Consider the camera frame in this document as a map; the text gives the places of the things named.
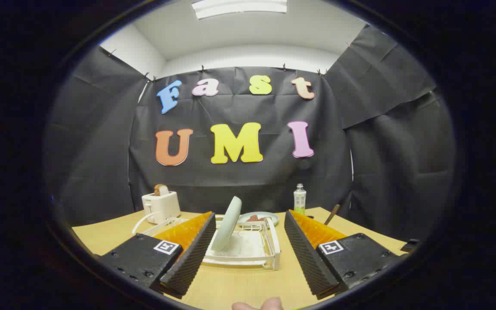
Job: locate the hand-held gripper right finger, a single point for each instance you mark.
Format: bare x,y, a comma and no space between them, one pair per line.
310,258

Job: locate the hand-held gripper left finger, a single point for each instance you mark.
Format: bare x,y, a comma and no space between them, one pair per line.
190,262

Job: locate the white dish rack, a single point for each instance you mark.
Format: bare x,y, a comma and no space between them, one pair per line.
248,247

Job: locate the pale green plate with food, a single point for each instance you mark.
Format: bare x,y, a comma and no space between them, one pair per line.
271,216

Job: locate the green label drink bottle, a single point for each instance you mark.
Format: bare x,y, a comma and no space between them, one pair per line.
299,200

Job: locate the white toaster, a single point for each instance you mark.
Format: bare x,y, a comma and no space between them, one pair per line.
164,206

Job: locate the brown food piece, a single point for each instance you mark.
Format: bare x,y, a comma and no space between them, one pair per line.
253,218

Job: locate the brown bread slice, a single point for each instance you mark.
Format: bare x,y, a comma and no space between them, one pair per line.
161,189

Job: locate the black table clamp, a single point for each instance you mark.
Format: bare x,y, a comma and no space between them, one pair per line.
410,246

